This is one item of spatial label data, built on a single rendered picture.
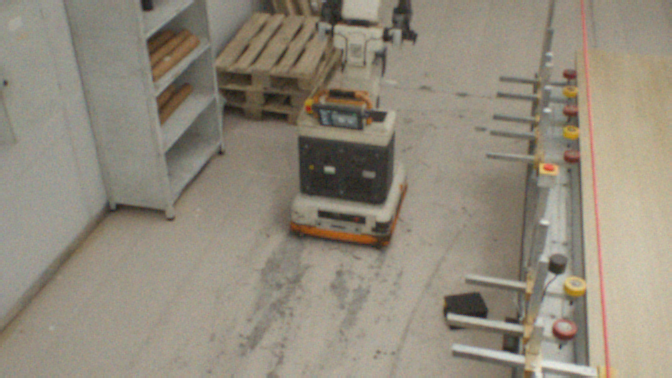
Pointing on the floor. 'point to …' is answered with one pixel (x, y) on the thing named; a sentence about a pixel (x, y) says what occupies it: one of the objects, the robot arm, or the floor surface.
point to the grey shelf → (113, 83)
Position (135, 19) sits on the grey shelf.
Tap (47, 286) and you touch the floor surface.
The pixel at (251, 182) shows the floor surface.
